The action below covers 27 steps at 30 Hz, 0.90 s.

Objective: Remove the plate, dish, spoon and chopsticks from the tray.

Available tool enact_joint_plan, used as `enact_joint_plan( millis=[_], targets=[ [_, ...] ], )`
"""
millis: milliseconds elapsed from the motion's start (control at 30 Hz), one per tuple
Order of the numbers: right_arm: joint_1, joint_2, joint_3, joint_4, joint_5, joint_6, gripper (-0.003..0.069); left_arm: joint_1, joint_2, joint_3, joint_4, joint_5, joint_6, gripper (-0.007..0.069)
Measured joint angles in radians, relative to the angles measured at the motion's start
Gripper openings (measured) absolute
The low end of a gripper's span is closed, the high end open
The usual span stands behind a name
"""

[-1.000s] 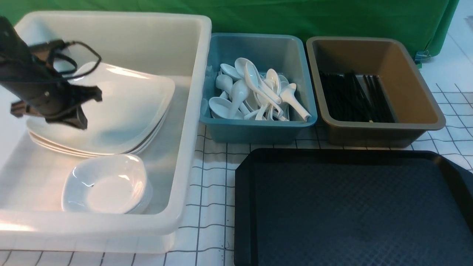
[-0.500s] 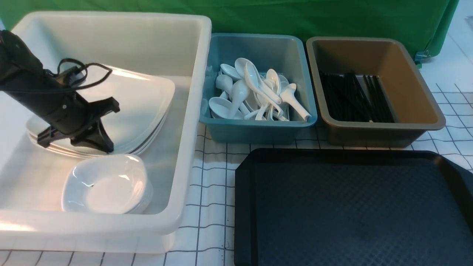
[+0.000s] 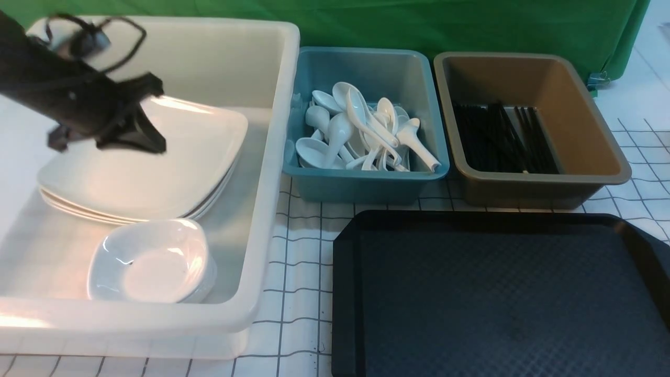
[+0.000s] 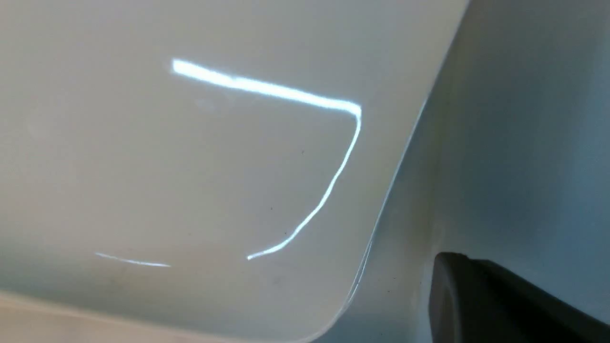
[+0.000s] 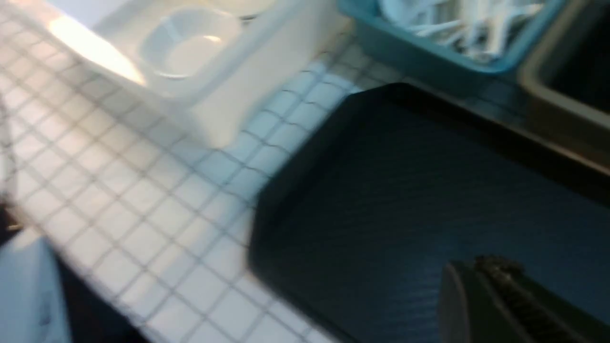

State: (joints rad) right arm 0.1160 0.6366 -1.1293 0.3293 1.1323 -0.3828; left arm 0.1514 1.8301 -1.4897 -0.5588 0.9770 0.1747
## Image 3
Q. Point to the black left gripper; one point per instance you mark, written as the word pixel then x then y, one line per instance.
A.
pixel 110 114

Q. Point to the large white square plate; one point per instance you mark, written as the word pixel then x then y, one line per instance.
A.
pixel 125 186

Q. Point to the white bowl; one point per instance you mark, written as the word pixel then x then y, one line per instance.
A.
pixel 157 261
pixel 203 289

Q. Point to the white ceramic spoon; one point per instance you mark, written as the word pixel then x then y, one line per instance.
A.
pixel 378 140

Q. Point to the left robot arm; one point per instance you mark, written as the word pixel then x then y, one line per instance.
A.
pixel 51 77

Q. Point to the top white plate in tub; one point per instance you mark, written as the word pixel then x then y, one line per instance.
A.
pixel 229 173

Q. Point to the white plate in tub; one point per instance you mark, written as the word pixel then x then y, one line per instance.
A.
pixel 229 173
pixel 84 214

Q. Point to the lower white plate in tub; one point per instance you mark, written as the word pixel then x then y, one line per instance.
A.
pixel 84 214

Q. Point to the white bowl in tub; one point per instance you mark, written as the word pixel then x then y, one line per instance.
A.
pixel 203 289

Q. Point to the white spoon front left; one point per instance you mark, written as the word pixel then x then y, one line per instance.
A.
pixel 312 152

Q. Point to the large white plastic tub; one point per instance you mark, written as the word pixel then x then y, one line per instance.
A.
pixel 237 64

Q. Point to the white spoon far left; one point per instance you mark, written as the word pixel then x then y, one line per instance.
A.
pixel 319 118

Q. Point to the white grid tablecloth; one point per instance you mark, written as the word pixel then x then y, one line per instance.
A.
pixel 292 333

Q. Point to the teal plastic bin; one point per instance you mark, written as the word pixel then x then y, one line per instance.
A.
pixel 405 78

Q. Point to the black serving tray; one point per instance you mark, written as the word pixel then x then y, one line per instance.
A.
pixel 498 294

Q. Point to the pile of black chopsticks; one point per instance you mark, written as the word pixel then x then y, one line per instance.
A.
pixel 503 139

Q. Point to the brown plastic bin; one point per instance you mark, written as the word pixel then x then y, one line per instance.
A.
pixel 589 158

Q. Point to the metal binder clip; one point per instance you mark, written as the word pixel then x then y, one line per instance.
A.
pixel 597 81

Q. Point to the green cloth backdrop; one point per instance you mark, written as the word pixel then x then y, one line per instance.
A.
pixel 595 36

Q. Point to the white spoon right handle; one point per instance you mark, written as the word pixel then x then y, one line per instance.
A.
pixel 407 136

